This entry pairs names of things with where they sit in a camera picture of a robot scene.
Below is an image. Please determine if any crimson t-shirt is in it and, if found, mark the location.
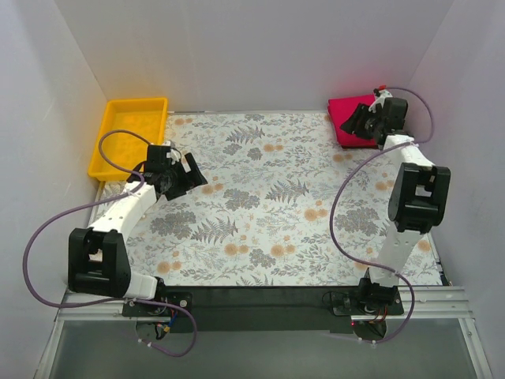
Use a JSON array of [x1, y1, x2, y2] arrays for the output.
[[327, 95, 374, 135]]

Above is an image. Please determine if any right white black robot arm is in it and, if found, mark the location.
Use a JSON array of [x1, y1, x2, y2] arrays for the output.
[[341, 88, 451, 314]]

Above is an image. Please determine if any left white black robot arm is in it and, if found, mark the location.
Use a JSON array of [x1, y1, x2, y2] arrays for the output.
[[68, 144, 208, 316]]

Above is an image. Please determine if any folded dark red t-shirt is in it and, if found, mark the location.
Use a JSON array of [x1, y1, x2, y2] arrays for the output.
[[340, 129, 410, 151]]

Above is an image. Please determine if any yellow plastic bin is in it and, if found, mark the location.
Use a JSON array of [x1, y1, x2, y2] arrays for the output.
[[88, 97, 168, 182]]

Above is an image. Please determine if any floral patterned table mat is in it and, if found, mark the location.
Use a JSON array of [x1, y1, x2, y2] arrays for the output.
[[77, 112, 443, 287]]

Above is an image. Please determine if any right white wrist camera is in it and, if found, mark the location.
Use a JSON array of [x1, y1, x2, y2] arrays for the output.
[[368, 85, 393, 113]]

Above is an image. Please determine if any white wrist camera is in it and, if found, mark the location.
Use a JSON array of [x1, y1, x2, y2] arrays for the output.
[[164, 140, 182, 165], [368, 85, 393, 113]]

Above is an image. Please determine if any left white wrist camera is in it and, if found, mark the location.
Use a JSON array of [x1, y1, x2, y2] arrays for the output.
[[164, 140, 182, 165]]

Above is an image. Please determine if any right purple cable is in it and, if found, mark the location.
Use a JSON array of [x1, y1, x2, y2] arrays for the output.
[[329, 85, 435, 345]]

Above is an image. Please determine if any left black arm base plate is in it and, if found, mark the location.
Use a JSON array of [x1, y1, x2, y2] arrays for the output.
[[122, 291, 193, 317]]

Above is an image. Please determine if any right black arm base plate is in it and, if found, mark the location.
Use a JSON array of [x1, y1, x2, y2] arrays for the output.
[[321, 291, 404, 317]]

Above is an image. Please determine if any aluminium frame rail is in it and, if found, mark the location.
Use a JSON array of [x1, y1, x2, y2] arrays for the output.
[[36, 286, 492, 378]]

